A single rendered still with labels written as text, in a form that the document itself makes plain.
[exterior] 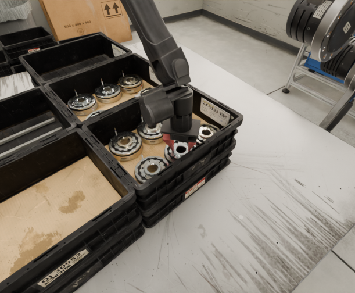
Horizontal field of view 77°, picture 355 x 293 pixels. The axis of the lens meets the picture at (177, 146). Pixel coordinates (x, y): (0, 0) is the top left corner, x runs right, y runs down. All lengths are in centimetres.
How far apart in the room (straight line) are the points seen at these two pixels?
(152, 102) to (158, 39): 13
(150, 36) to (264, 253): 63
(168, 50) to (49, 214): 50
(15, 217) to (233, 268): 58
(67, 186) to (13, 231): 16
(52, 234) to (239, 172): 61
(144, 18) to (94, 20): 311
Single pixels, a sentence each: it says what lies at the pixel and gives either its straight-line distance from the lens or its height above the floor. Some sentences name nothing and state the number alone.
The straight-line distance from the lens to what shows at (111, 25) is 369.
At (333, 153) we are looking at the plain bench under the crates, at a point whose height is 70.
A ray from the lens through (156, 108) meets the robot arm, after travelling 49.
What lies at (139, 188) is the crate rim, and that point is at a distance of 52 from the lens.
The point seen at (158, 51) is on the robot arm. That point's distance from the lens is 51.
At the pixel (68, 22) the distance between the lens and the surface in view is 355.
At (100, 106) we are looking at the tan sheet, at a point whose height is 83.
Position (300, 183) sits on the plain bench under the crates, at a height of 70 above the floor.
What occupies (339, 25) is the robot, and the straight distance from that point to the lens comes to 80.
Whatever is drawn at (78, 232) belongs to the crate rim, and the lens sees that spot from 50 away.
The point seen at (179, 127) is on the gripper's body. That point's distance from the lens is 57.
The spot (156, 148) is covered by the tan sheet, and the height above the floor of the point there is 83.
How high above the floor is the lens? 136
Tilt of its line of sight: 47 degrees down
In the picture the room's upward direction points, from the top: straight up
